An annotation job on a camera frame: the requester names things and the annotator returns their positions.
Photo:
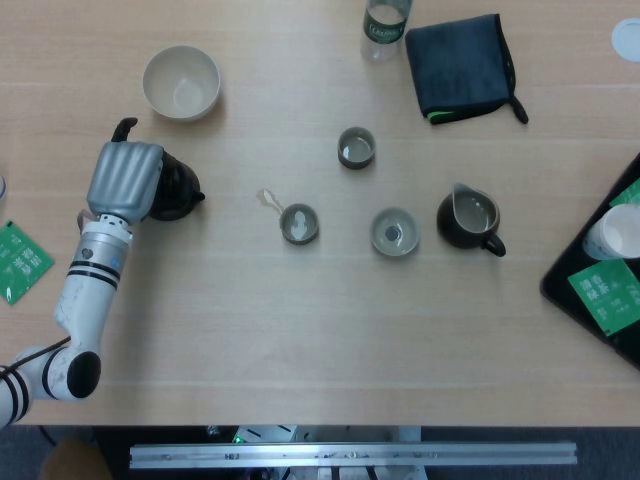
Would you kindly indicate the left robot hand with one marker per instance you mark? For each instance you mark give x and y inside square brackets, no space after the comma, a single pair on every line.
[125,175]

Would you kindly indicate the black teapot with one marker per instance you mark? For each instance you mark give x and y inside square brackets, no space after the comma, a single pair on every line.
[177,190]

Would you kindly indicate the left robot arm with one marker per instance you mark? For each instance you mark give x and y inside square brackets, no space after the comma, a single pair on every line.
[85,300]

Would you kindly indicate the clear plastic water bottle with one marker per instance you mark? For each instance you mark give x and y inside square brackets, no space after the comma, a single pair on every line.
[382,35]

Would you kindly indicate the cream bowl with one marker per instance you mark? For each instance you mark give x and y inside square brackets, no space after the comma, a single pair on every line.
[170,75]

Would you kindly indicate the dark ceramic teacup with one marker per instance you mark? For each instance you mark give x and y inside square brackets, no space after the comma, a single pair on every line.
[300,225]
[356,147]

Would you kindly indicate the orange stool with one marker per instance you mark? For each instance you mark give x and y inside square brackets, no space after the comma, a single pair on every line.
[75,460]

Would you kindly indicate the black ceramic pitcher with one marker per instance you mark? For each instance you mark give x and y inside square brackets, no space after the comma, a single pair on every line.
[455,235]

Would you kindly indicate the dark grey folded cloth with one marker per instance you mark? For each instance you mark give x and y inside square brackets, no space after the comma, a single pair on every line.
[455,65]

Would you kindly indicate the black tray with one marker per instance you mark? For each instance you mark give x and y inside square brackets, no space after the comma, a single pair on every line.
[565,285]

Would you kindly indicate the white paper cup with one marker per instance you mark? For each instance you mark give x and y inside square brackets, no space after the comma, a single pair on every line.
[620,232]

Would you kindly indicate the aluminium rail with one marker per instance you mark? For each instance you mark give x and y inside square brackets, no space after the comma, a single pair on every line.
[350,452]

